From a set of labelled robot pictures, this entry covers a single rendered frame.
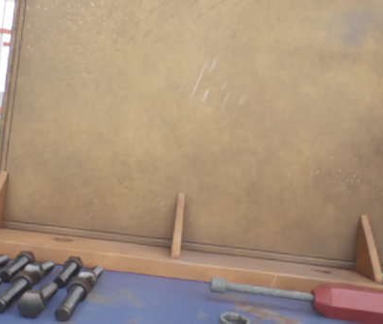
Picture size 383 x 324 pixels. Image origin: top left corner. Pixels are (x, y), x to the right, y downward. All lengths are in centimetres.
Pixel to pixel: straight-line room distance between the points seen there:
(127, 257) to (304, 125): 28
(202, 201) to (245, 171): 7
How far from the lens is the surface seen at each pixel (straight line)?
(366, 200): 56
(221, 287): 39
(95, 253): 45
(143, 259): 45
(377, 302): 42
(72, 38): 54
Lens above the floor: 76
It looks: level
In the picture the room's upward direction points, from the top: 7 degrees clockwise
